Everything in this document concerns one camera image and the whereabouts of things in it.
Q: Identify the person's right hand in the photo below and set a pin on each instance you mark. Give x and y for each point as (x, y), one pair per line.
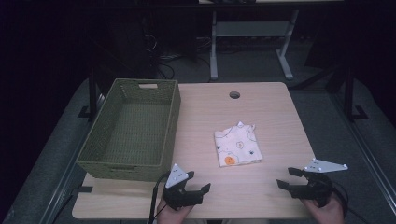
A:
(323, 213)

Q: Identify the black metal stand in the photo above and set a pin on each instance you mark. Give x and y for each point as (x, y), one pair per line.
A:
(350, 93)
(92, 93)

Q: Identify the grey metal floor rail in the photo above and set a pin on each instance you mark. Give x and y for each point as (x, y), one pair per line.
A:
(65, 180)
(367, 149)

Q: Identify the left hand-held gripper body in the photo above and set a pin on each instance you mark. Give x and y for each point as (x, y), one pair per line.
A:
(177, 189)

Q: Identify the black tape strip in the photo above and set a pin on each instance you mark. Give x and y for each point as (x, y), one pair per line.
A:
(84, 189)

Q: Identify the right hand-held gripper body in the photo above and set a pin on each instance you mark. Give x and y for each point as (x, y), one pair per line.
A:
(317, 183)

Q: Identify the white printed cloth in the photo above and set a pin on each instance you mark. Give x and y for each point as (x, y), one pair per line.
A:
(238, 146)

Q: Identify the person's left hand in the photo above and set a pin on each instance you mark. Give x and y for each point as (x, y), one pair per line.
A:
(172, 214)

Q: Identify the grey metal desk frame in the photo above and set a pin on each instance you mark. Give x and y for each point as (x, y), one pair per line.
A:
(249, 29)

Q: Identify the green woven basket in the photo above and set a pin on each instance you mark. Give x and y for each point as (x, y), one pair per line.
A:
(137, 130)

